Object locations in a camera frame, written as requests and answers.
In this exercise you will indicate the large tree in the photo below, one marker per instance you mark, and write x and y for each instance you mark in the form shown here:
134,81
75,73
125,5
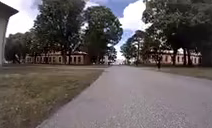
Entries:
102,31
59,26

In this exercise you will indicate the grey asphalt road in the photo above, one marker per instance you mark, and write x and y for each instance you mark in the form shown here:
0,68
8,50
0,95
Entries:
140,100

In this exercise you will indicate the long pale red-roofed building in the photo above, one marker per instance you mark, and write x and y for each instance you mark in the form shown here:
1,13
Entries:
179,59
54,59

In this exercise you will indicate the dry grass field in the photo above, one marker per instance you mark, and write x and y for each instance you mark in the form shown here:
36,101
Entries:
30,93

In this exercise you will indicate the row of trees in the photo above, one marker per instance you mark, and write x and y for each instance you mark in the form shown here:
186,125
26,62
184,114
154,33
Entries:
180,26

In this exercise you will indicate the grass verge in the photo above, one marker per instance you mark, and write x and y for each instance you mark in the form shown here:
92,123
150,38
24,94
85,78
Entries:
194,71

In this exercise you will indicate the group of trees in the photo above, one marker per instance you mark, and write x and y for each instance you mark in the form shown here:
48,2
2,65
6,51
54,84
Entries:
17,46

